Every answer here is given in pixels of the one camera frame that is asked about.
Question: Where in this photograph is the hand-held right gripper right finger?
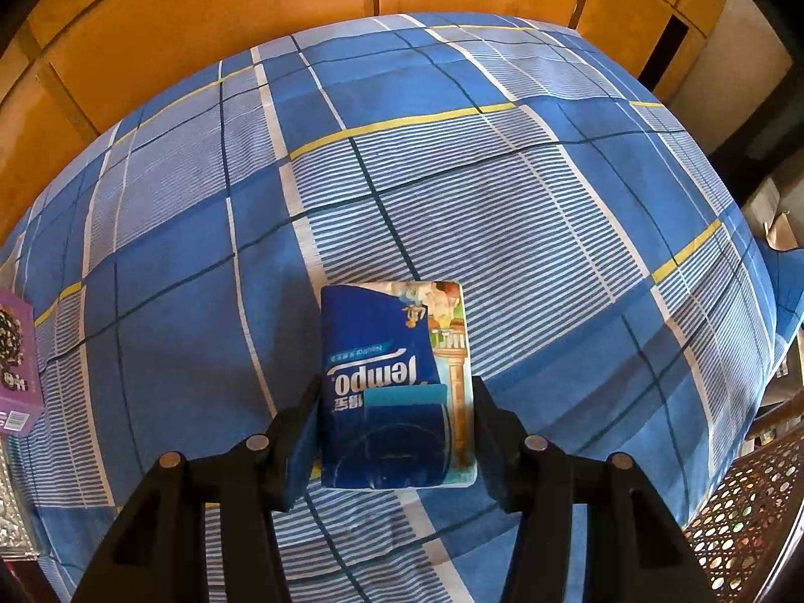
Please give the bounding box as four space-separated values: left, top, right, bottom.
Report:
471 377 717 603

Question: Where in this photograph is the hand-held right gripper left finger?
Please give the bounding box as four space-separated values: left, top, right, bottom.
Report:
72 377 323 603

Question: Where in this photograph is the blue tissue pack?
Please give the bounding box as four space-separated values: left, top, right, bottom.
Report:
319 278 481 491

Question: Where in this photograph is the blue plaid bedsheet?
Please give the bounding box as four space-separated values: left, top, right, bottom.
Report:
0 13 804 603

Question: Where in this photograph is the brown woven basket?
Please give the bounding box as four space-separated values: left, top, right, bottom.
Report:
681 433 804 603

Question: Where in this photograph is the ornate gold tissue box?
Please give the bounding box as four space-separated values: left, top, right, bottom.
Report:
0 440 42 563

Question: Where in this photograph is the purple carton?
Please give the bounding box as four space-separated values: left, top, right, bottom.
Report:
0 289 46 437

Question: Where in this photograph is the cardboard box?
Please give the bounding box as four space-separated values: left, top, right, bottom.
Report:
741 179 804 252

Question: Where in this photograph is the wooden wardrobe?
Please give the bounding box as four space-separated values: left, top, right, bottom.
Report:
0 0 736 227

